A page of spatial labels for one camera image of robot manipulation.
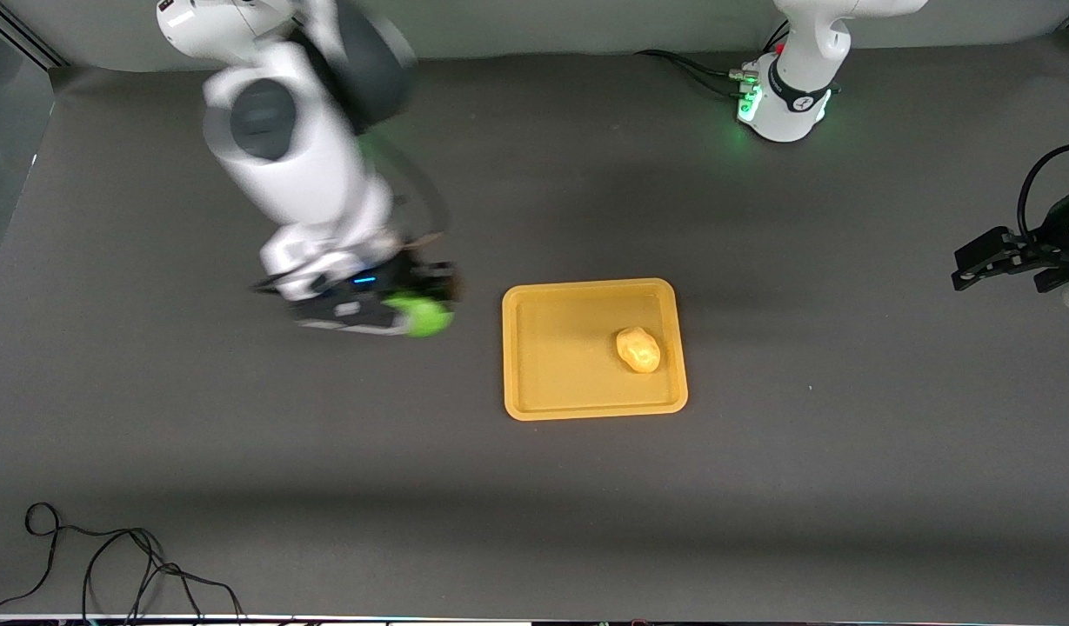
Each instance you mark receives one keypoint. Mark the dark grey table mat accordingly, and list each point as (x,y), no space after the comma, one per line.
(412,487)

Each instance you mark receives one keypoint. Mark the orange plastic tray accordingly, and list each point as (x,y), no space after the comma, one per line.
(560,356)

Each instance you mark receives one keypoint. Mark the green apple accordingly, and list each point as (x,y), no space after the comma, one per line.
(425,317)

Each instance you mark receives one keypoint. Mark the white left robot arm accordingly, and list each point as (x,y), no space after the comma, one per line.
(791,96)

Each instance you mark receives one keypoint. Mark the yellow potato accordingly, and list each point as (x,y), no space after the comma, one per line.
(638,349)

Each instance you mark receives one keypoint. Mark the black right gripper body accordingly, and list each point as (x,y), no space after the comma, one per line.
(415,281)

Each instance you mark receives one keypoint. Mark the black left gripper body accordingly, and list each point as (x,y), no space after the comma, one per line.
(1044,244)

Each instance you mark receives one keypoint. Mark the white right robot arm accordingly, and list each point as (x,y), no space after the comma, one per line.
(282,156)

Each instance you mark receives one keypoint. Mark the aluminium frame rail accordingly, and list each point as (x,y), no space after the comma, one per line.
(30,45)

